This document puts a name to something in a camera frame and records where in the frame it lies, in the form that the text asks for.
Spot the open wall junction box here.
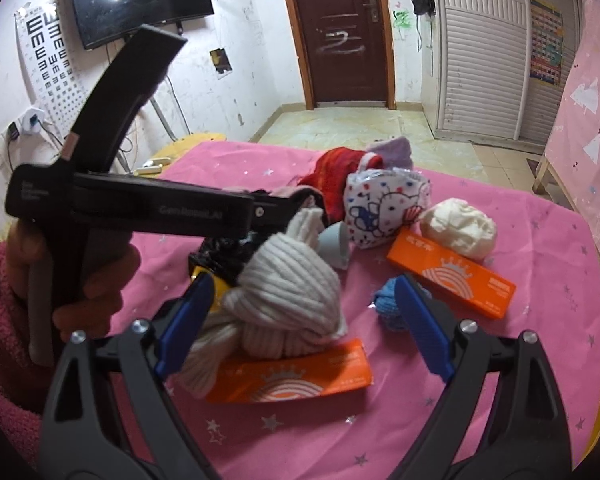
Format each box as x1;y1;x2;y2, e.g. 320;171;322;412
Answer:
210;49;232;77

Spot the white ribbed knit sock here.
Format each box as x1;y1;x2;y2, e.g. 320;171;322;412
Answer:
172;208;348;401

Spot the brown door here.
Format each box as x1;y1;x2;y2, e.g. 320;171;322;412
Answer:
280;0;396;110

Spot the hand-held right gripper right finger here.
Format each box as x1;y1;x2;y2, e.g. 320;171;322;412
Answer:
387;274;573;480

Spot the yellow plastic bowl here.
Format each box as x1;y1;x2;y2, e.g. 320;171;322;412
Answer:
192;270;231;311

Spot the red fleece cloth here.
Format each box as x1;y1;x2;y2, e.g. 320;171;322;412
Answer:
297;147;386;223

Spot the purple cloth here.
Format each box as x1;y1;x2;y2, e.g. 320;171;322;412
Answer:
367;136;415;171

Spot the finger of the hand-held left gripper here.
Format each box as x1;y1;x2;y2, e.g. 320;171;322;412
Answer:
252;187;311;235

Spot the colourful grid wall poster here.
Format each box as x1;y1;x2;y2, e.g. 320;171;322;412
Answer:
527;0;565;88

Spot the black plastic bag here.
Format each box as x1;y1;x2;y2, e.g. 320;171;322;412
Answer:
189;232;268;283

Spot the wooden bed frame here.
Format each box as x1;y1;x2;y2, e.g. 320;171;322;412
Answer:
532;152;581;211

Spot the pink star print tablecloth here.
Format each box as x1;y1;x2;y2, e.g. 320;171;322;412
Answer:
95;140;600;480

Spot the grey-blue flared cup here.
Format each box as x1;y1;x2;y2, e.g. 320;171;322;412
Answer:
317;222;352;271

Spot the pink tree print sheet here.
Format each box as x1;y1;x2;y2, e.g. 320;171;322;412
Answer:
545;0;600;281

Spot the metal stand leg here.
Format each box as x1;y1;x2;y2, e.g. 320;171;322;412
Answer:
150;97;178;141

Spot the white louvered wardrobe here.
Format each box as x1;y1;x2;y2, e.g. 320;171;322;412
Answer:
427;0;588;148

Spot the person's left hand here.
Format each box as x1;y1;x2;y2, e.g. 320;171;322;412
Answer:
5;220;142;345

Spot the orange carton box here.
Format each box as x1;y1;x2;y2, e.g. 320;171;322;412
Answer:
386;226;517;320
205;338;373;405

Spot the blue knit cloth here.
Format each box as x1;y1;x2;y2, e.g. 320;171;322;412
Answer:
372;276;411;333

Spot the eye chart poster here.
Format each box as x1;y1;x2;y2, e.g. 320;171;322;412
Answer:
12;5;88;131

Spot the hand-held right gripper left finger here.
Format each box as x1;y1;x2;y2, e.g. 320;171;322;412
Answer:
37;272;221;480

